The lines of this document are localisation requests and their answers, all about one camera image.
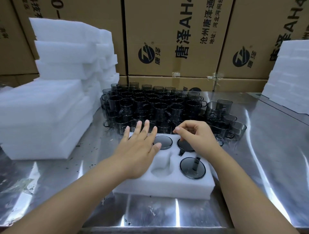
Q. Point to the person's left hand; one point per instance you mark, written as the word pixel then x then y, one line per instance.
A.
pixel 135 156

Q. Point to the person's right hand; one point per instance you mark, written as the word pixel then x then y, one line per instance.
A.
pixel 201 137

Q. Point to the person's right thumb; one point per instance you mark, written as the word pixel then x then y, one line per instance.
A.
pixel 186 138

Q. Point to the person's left little finger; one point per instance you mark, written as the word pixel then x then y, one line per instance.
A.
pixel 126 133

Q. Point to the person's left thumb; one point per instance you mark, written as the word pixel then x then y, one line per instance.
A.
pixel 157 147

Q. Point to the person's left middle finger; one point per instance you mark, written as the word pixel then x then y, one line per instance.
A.
pixel 145 129

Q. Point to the person's right forearm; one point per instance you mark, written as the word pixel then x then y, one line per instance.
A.
pixel 241 192

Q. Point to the person's left forearm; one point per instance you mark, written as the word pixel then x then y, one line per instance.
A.
pixel 72 197

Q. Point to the group of dark glass mugs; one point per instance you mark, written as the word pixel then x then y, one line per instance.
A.
pixel 157 106

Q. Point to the white foam tray with holes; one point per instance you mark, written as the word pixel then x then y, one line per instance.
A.
pixel 166 183

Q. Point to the low stack of foam sheets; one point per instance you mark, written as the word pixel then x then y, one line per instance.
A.
pixel 41 120

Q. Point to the tall stack of foam blocks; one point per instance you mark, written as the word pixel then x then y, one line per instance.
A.
pixel 70 53

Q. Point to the stack of white foam trays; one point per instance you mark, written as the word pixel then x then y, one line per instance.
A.
pixel 289 79

